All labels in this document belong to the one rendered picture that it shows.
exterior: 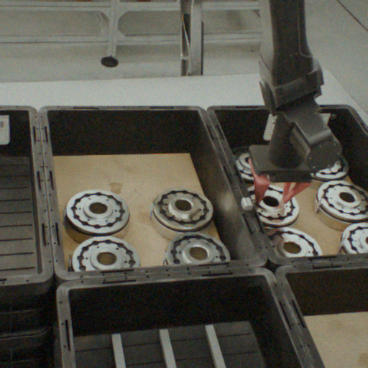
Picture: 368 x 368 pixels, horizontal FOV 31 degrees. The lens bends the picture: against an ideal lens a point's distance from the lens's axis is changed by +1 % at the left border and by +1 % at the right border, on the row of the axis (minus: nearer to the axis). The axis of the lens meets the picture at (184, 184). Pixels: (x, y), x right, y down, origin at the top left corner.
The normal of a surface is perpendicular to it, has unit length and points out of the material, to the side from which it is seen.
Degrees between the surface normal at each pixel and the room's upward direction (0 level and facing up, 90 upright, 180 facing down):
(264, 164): 1
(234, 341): 0
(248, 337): 0
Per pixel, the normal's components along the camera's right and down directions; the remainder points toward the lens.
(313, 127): -0.25, -0.58
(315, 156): 0.30, 0.65
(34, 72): 0.14, -0.76
